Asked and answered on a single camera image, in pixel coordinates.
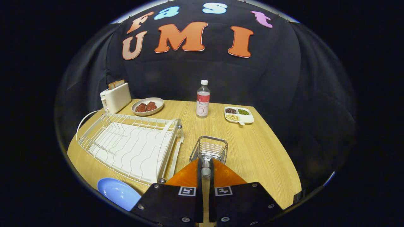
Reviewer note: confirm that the clear bottle with red label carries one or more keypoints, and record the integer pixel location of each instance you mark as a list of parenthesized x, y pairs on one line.
[(203, 107)]

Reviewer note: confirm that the metal spoon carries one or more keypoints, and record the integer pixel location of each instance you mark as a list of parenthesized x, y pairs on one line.
[(205, 171)]

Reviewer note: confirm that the beige round dish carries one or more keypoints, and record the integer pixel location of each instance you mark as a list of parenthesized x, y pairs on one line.
[(148, 99)]

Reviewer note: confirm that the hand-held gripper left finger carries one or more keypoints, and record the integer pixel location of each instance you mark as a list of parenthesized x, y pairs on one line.
[(199, 205)]

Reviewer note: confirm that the brown toast slice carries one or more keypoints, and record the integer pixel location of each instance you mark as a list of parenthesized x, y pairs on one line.
[(112, 85), (120, 83)]

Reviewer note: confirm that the blue plate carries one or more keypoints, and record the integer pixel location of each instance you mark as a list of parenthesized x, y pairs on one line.
[(116, 192)]

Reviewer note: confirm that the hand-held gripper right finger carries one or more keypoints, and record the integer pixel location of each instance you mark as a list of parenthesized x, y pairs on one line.
[(211, 205)]

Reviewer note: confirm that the red meat piece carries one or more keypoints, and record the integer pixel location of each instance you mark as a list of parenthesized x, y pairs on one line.
[(151, 106), (140, 108)]

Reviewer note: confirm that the pile of yellow beans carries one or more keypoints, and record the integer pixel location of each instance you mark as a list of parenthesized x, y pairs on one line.
[(232, 117)]

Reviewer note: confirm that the white divided dish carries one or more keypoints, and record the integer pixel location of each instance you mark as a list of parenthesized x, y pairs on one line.
[(247, 119)]

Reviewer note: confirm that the white toaster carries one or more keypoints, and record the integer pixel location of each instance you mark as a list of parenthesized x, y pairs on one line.
[(116, 97)]

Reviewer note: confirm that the pile of green beans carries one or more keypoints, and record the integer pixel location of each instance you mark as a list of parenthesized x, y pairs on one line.
[(243, 112)]

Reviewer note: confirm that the pile of dark beans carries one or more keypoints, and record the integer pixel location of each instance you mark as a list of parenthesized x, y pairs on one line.
[(230, 111)]

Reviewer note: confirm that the black backdrop cloth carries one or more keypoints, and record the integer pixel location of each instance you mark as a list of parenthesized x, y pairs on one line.
[(284, 94)]

